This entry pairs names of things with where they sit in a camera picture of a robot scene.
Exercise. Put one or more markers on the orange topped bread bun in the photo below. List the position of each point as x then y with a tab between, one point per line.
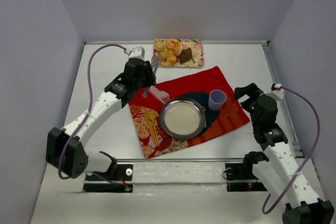
170	43

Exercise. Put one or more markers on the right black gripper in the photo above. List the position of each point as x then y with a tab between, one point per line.
250	97

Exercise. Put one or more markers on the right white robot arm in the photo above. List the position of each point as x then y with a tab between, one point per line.
275	166

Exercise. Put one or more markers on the dark brown chocolate bread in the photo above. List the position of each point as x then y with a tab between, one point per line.
185	56

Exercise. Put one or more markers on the lilac plastic cup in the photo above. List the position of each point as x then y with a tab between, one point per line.
216	100

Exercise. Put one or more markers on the yellow plastic spoon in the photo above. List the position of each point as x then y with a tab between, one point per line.
152	118

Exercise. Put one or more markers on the round pale bread roll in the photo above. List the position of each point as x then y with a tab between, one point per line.
159	46

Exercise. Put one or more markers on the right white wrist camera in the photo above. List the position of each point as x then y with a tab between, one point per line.
277	92

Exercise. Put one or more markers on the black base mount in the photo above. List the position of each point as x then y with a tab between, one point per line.
240	181
120	182

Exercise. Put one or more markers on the metal tongs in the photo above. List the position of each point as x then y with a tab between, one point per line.
155	62

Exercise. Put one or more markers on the steel plate white centre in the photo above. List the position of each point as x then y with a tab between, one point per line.
182	118

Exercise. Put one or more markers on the aluminium front rail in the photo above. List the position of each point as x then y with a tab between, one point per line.
225	160

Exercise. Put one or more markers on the floral serving tray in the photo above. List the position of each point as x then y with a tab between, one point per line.
197	48

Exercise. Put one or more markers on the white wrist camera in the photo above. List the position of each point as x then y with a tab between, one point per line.
277	92
137	52

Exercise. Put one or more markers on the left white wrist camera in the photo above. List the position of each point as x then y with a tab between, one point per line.
137	52

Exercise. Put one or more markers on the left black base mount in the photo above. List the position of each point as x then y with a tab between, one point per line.
120	182

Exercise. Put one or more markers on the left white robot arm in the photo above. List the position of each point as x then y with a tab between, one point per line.
66	146

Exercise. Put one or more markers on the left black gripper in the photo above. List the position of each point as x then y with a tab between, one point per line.
150	73

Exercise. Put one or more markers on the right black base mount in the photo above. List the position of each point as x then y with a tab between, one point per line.
240	181

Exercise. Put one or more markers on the yellow plastic fork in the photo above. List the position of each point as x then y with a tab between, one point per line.
148	123

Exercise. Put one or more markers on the ring shaped twisted bread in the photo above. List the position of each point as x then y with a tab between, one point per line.
167	57

